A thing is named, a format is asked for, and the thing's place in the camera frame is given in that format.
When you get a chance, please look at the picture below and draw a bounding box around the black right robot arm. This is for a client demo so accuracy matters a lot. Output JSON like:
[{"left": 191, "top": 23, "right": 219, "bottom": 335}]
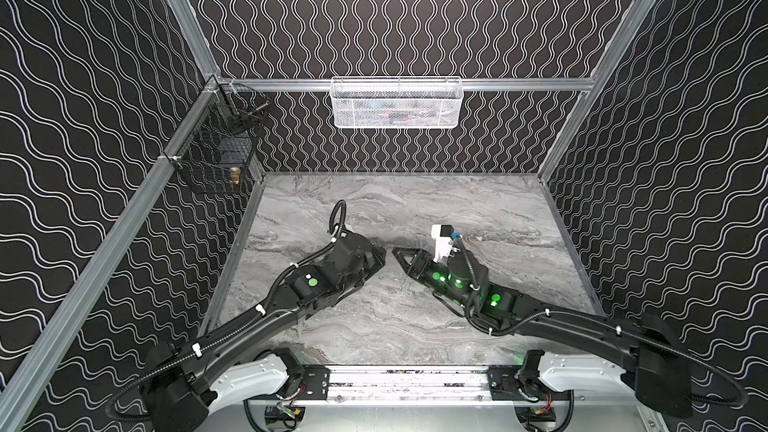
[{"left": 392, "top": 225, "right": 748, "bottom": 418}]

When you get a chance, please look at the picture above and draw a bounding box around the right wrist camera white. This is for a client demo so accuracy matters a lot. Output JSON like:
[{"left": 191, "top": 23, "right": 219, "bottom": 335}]
[{"left": 430, "top": 224, "right": 462, "bottom": 264}]

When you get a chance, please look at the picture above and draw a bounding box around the brass fitting in basket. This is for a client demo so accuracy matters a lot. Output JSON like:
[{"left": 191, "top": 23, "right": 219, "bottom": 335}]
[{"left": 229, "top": 167, "right": 242, "bottom": 187}]

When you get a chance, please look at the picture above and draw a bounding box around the white mesh wall basket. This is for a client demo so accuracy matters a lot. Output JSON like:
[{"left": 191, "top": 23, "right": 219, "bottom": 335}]
[{"left": 329, "top": 76, "right": 464, "bottom": 129}]

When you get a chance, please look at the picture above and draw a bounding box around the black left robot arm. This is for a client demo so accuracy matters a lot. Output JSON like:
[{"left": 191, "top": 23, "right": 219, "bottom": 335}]
[{"left": 105, "top": 200, "right": 386, "bottom": 431}]

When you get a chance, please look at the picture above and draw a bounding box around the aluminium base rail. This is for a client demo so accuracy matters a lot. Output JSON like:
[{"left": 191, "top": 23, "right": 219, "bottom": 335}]
[{"left": 251, "top": 364, "right": 652, "bottom": 406}]

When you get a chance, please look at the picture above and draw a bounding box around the black wire wall basket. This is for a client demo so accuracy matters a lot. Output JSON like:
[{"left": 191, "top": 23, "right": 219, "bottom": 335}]
[{"left": 171, "top": 84, "right": 271, "bottom": 196}]

